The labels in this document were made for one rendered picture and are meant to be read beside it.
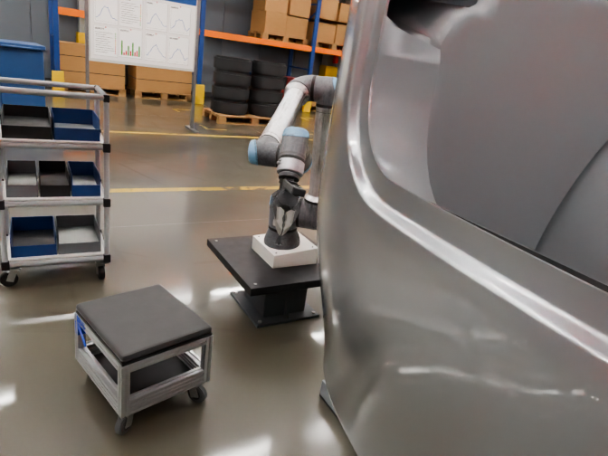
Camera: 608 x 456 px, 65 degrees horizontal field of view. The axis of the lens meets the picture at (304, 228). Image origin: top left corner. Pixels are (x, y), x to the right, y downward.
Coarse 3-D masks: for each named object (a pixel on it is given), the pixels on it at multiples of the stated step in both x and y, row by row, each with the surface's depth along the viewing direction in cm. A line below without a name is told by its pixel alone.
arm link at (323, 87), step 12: (312, 84) 212; (324, 84) 212; (312, 96) 215; (324, 96) 213; (324, 108) 215; (324, 120) 217; (324, 132) 219; (324, 144) 221; (312, 156) 227; (312, 168) 229; (312, 180) 230; (312, 192) 232; (312, 204) 232; (300, 216) 235; (312, 216) 234; (312, 228) 238
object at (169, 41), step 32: (96, 0) 603; (128, 0) 621; (160, 0) 639; (192, 0) 658; (96, 32) 616; (128, 32) 634; (160, 32) 653; (192, 32) 673; (128, 64) 649; (160, 64) 668; (192, 64) 689; (192, 96) 708; (192, 128) 721
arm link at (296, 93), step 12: (288, 84) 211; (300, 84) 210; (288, 96) 203; (300, 96) 207; (288, 108) 196; (276, 120) 188; (288, 120) 191; (264, 132) 182; (276, 132) 182; (252, 144) 175; (264, 144) 174; (276, 144) 174; (252, 156) 174; (264, 156) 173; (276, 156) 172
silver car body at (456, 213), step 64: (384, 0) 51; (448, 0) 55; (512, 0) 75; (576, 0) 82; (384, 64) 56; (448, 64) 73; (512, 64) 80; (576, 64) 88; (384, 128) 57; (448, 128) 78; (512, 128) 86; (576, 128) 95; (320, 192) 67; (384, 192) 49; (448, 192) 84; (512, 192) 92; (576, 192) 102; (320, 256) 67; (384, 256) 46; (448, 256) 38; (512, 256) 34; (576, 256) 98; (384, 320) 47; (448, 320) 38; (512, 320) 32; (576, 320) 29; (384, 384) 51; (448, 384) 39; (512, 384) 32; (576, 384) 28; (384, 448) 59; (448, 448) 42; (512, 448) 33; (576, 448) 29
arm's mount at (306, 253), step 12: (252, 240) 256; (300, 240) 255; (264, 252) 245; (276, 252) 238; (288, 252) 240; (300, 252) 243; (312, 252) 247; (276, 264) 238; (288, 264) 242; (300, 264) 246
